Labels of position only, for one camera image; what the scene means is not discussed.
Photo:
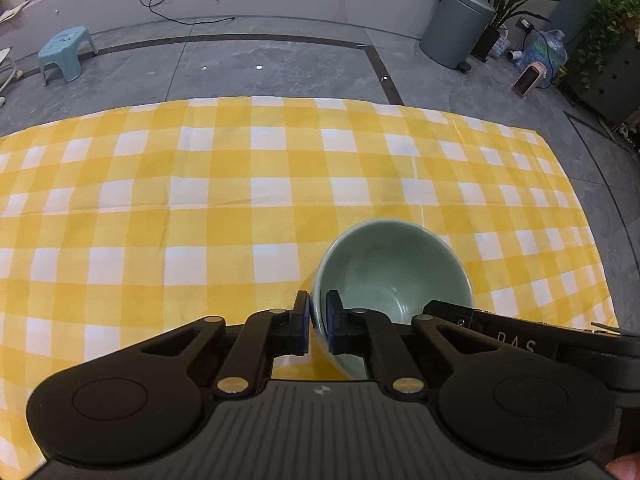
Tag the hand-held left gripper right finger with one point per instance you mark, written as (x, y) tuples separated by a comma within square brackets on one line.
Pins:
[(331, 321)]

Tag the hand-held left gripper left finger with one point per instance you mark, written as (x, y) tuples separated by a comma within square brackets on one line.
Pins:
[(301, 322)]

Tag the green ceramic bowl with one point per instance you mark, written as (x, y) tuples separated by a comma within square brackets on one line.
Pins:
[(395, 265)]

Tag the person's right hand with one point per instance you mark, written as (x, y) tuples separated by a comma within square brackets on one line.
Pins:
[(625, 469)]

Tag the yellow checkered tablecloth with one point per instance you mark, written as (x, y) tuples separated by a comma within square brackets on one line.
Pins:
[(150, 235)]

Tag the small pink heater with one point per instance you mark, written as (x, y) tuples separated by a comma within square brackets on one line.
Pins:
[(530, 79)]

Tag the black planter with green plants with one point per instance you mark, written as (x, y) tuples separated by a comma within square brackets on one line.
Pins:
[(610, 75)]

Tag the blue water bottle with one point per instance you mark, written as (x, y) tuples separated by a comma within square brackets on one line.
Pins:
[(550, 52)]

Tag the potted long-leaf plant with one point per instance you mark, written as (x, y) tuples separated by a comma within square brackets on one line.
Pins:
[(492, 40)]

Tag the grey pedal trash can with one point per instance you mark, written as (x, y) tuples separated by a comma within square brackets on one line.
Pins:
[(455, 25)]

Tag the light blue plastic stool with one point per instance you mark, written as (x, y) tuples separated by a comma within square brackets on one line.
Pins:
[(65, 47)]

